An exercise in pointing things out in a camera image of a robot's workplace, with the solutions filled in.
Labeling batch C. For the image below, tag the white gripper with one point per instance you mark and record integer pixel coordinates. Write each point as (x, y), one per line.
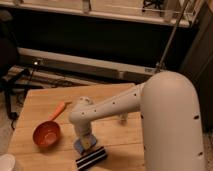
(82, 128)

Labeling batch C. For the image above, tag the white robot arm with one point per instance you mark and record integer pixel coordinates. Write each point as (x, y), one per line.
(170, 116)

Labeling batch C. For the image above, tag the black white striped block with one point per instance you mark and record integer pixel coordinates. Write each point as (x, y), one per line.
(91, 159)

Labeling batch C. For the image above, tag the orange measuring scoop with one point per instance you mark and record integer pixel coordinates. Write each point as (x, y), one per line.
(48, 133)

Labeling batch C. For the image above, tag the small white table object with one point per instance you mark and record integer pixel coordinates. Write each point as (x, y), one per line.
(123, 117)

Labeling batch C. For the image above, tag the white bowl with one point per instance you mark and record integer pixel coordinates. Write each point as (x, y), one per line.
(7, 162)

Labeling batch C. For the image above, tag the black office chair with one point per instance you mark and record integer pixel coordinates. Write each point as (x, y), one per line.
(9, 57)

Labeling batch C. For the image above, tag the metal pole stand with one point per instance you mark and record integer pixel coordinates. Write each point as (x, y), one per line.
(160, 65)

